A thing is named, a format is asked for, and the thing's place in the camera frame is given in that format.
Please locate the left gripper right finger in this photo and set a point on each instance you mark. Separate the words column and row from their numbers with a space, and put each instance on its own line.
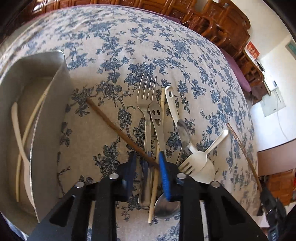
column 189, row 193

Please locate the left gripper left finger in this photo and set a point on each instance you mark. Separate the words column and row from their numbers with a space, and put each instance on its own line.
column 117, row 187

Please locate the steel smiley face spoon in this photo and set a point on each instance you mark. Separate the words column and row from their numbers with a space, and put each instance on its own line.
column 164, row 209

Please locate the white plastic fork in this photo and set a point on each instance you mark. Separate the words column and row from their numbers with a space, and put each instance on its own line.
column 197, row 160

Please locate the white plastic soup spoon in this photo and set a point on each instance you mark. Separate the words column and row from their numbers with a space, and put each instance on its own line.
column 207, row 174

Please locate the brown wooden chopstick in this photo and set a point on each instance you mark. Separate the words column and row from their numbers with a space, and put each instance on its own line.
column 129, row 141
column 250, row 164

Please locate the small steel spoon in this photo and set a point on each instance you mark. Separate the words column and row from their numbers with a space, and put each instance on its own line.
column 184, row 136

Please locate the steel fork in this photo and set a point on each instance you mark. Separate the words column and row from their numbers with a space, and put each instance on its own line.
column 144, row 98

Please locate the white plastic knife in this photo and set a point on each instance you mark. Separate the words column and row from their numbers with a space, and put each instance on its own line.
column 22, row 155

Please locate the blue floral tablecloth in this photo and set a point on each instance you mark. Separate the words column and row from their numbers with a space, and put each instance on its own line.
column 119, row 124

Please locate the purple armchair cushion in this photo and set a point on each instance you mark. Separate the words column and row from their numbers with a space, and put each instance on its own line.
column 238, row 73

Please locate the grey metal rectangular tray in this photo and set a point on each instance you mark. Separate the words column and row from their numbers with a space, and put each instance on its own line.
column 43, row 73

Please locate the red greeting card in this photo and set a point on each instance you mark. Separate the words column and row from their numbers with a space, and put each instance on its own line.
column 252, row 51

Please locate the carved wooden armchair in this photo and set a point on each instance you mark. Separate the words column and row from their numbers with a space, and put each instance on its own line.
column 223, row 23

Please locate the long carved wooden sofa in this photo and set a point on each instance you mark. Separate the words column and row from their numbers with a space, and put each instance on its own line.
column 175, row 8

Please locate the white wall cabinet door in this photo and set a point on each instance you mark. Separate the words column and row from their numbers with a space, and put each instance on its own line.
column 272, row 103

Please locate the wall electrical panel box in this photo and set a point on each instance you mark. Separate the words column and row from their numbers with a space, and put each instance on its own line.
column 291, row 47

